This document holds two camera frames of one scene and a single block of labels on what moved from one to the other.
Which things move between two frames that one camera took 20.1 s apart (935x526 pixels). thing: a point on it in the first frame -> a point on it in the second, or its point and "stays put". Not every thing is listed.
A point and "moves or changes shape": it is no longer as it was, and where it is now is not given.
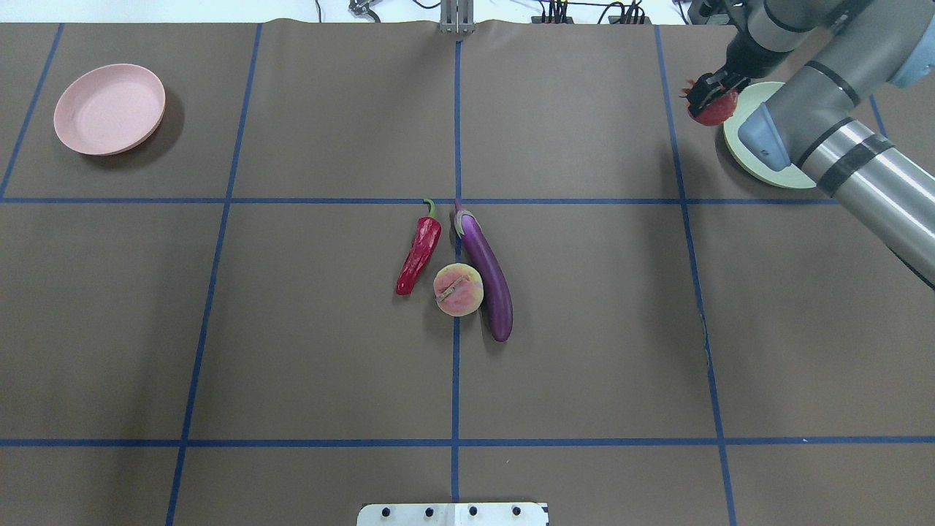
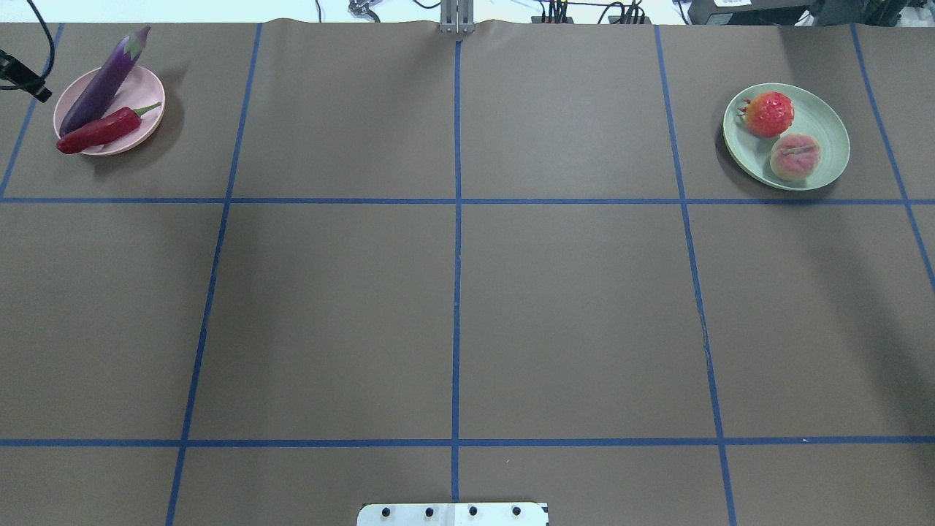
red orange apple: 716,111 moves or changes shape
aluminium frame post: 456,17 stays put
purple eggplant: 479,242 -> 94,91
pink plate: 109,109 stays put
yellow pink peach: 458,289 moves or changes shape
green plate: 749,97 stays put
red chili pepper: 427,234 -> 105,129
